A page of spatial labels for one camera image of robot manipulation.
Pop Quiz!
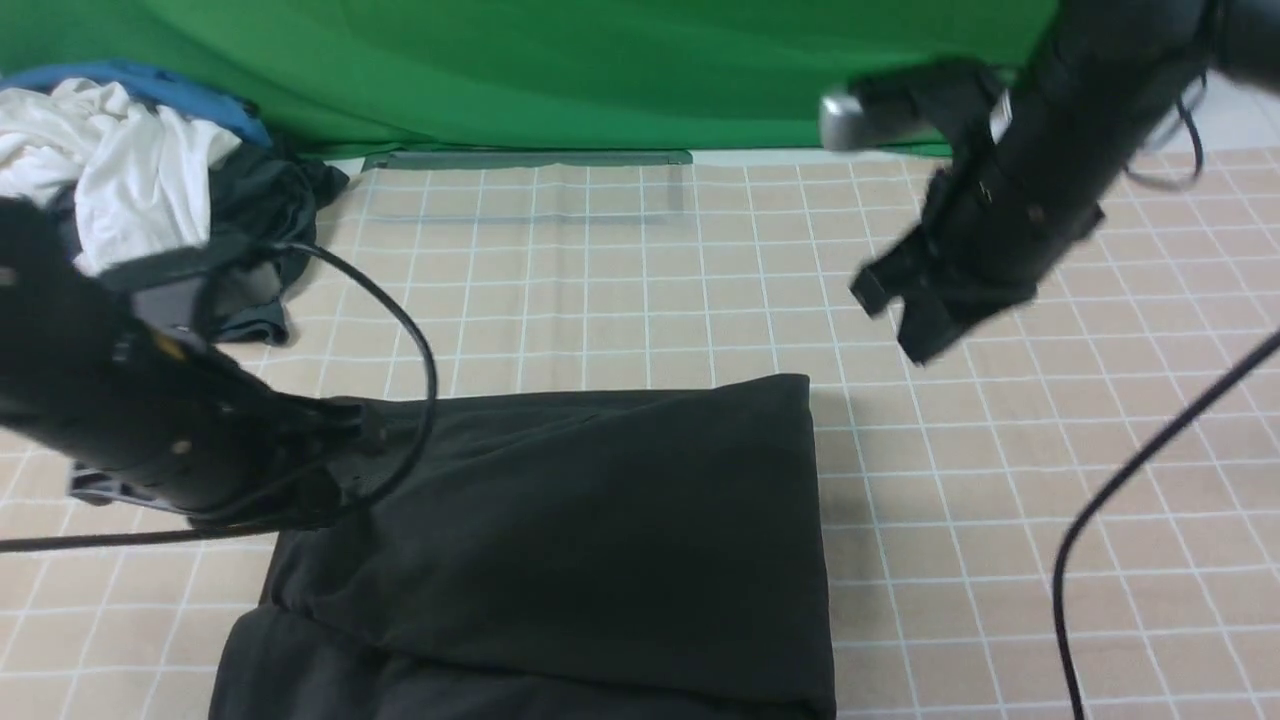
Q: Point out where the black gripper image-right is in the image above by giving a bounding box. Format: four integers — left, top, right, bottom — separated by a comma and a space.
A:
849, 95, 1140, 366

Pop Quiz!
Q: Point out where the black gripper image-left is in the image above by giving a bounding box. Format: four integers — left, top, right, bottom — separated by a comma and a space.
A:
1, 320, 389, 527

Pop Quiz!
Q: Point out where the dark gray long-sleeved shirt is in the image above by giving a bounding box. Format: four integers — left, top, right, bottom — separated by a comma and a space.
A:
209, 374, 837, 719

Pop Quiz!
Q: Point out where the white crumpled shirt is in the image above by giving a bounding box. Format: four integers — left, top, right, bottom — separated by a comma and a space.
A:
1, 78, 242, 275

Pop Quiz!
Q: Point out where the beige checkered tablecloth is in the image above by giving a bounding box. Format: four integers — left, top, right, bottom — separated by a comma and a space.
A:
1, 147, 1279, 719

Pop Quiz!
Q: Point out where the dark gray crumpled garment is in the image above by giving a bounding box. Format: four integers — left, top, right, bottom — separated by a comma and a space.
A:
209, 135, 351, 347

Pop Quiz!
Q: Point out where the gray-green metal bar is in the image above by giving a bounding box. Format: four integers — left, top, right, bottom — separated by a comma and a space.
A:
361, 149, 692, 170

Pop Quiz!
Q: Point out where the blue crumpled garment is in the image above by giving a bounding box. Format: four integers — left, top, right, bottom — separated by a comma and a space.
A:
3, 59, 274, 149

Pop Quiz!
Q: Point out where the green backdrop cloth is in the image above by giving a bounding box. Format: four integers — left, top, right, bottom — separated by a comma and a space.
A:
3, 1, 1057, 158

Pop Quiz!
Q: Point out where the black cable image-left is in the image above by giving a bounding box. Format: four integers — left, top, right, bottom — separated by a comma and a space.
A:
3, 243, 438, 553

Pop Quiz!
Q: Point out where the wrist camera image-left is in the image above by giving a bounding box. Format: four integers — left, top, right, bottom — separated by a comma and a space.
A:
97, 236, 283, 342

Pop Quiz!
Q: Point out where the silver black wrist camera image-right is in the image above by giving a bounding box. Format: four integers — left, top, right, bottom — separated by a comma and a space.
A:
818, 56, 1007, 152

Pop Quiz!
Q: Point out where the black cable image-right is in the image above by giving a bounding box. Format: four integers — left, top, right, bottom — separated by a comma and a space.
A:
1052, 60, 1280, 720

